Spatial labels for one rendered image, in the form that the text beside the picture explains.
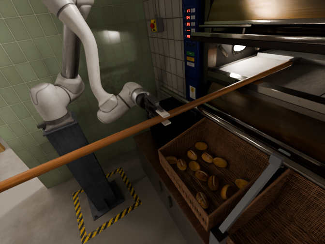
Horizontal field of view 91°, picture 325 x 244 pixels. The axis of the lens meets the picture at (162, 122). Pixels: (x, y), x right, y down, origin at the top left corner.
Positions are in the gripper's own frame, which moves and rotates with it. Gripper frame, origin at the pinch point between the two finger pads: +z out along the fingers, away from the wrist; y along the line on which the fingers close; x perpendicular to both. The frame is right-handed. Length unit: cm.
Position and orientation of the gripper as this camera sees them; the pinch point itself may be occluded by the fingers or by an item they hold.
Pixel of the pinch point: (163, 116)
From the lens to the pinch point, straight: 66.8
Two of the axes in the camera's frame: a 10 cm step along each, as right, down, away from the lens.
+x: -8.6, 3.7, -3.5
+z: 5.0, 4.5, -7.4
